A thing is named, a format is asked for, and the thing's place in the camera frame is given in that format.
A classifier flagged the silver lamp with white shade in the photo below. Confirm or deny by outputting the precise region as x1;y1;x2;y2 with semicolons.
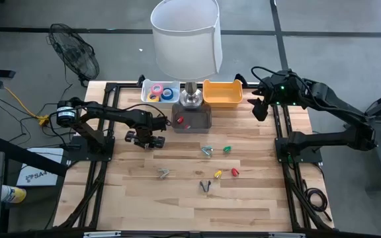
149;0;224;110

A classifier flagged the black aluminium table frame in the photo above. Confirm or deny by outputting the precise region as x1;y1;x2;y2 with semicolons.
56;74;335;238

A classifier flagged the pink tape roll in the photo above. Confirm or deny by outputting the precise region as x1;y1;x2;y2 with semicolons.
150;83;165;97

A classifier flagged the yellow cable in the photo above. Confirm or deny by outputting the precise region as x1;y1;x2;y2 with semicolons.
0;67;51;128

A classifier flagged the teal staple remover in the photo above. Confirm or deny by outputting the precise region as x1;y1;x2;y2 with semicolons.
200;145;214;158

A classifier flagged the dark blue tape roll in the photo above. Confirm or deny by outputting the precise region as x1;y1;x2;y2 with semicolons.
160;87;175;100

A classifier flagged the orange plastic bin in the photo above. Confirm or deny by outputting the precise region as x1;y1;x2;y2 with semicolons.
202;79;244;108

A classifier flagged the coiled black cable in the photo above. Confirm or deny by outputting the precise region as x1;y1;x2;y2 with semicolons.
304;180;333;222

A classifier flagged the black diagonal beam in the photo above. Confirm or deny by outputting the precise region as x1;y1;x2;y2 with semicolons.
0;135;69;177

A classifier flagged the white plastic bin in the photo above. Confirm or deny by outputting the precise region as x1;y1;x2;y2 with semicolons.
140;78;181;104

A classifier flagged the black floor fan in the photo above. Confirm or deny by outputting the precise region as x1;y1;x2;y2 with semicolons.
46;22;101;87

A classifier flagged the white printed box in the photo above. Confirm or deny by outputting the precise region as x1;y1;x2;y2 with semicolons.
16;147;65;188

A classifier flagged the grey plastic bin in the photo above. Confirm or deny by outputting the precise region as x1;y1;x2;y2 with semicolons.
171;102;212;134

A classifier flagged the yellow and white bottle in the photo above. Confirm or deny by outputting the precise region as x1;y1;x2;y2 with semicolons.
0;184;27;204

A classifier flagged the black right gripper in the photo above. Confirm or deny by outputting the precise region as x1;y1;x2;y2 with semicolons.
247;76;286;122

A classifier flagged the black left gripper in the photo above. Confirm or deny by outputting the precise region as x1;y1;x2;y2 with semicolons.
124;127;166;149

